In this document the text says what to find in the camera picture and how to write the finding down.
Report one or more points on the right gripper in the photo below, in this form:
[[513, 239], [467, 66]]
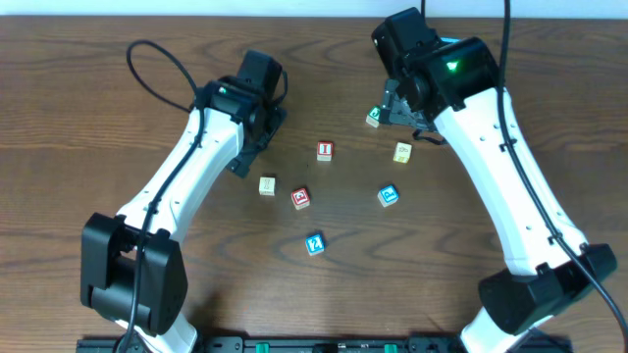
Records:
[[395, 111]]

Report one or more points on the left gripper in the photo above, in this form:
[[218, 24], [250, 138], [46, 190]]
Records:
[[256, 147]]

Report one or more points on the yellow picture wooden block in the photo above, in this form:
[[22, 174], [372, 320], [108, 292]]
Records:
[[402, 152]]

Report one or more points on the red letter I block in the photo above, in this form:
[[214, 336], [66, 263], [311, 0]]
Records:
[[325, 151]]

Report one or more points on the blue number 2 block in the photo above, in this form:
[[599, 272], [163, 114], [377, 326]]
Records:
[[315, 244]]

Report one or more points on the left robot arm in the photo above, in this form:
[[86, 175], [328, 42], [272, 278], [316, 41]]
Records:
[[131, 269]]

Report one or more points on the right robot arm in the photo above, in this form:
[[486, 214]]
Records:
[[453, 92]]

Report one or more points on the green letter J block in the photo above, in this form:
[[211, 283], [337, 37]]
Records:
[[373, 117]]

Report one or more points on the plain cream wooden block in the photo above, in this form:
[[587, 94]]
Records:
[[267, 186]]

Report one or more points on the red letter C block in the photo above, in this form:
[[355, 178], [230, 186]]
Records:
[[300, 198]]

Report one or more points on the blue letter P block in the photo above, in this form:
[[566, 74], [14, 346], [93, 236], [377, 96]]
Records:
[[388, 195]]

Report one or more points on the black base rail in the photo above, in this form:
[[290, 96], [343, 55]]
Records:
[[275, 344]]

